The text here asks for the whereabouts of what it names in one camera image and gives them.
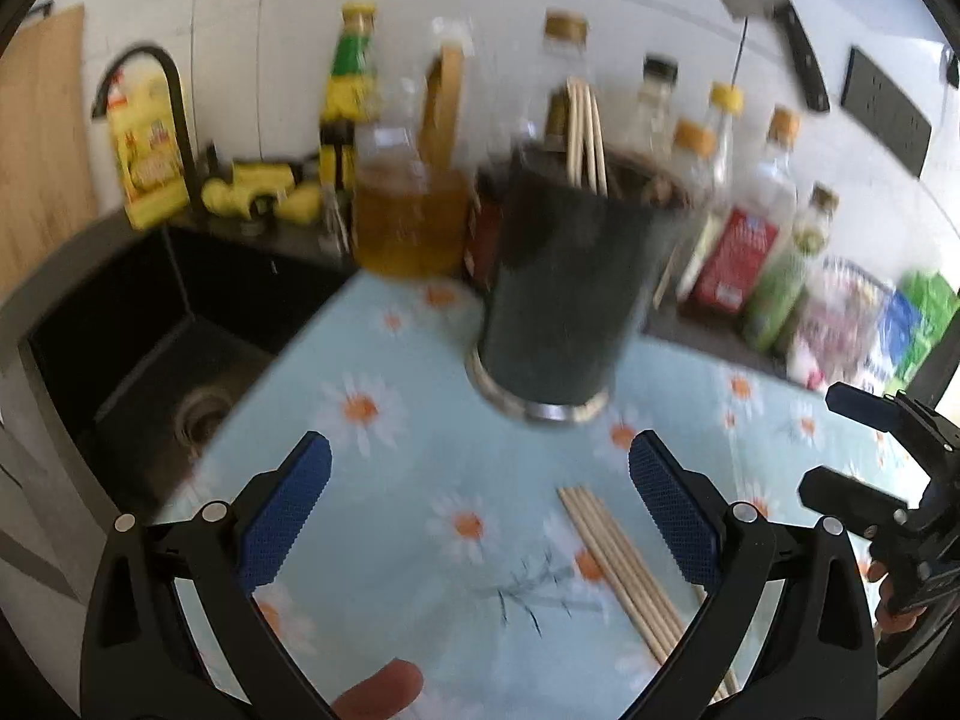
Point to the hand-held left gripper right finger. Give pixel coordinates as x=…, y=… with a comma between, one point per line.
x=675, y=510

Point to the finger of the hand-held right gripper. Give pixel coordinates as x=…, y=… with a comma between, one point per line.
x=847, y=495
x=862, y=406

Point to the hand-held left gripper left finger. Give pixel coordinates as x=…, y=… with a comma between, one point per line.
x=289, y=510

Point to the set of wooden chopsticks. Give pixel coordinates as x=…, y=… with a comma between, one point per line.
x=604, y=536

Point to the black cylindrical utensil holder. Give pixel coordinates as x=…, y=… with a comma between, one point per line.
x=570, y=285

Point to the person's right hand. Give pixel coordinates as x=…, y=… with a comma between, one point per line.
x=879, y=568

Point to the person's left hand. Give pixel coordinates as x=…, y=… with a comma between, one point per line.
x=379, y=694

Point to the blue white salt bag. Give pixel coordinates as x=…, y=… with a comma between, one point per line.
x=892, y=337

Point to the clear plastic seasoning bag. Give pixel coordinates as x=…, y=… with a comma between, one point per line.
x=836, y=322

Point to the green plastic bag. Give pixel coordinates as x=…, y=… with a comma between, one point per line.
x=934, y=307

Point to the blue daisy print tablecloth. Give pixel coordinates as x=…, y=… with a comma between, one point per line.
x=420, y=465

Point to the green liquid gold cap bottle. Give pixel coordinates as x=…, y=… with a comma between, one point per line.
x=784, y=285

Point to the red label gold cap bottle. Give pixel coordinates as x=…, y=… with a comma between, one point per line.
x=739, y=255

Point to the black kitchen sink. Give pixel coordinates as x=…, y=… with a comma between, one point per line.
x=150, y=360

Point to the small white label bottle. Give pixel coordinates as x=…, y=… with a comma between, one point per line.
x=694, y=154

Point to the yellow cap clear bottle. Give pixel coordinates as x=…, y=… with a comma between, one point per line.
x=720, y=135

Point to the large cooking oil jug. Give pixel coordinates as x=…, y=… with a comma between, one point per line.
x=405, y=225

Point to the dark jar red label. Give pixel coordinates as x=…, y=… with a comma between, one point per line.
x=484, y=232

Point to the black cap clear bottle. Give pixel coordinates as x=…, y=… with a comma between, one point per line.
x=652, y=105

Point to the yellow dish soap bottle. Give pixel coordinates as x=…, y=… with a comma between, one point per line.
x=146, y=157

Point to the black kitchen faucet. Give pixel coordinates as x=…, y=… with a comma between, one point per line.
x=176, y=105

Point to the green label sauce bottle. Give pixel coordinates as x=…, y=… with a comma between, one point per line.
x=349, y=82

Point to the wooden cutting board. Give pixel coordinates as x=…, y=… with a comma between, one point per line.
x=41, y=150

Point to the large clear gold cap bottle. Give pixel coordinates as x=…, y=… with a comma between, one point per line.
x=559, y=52

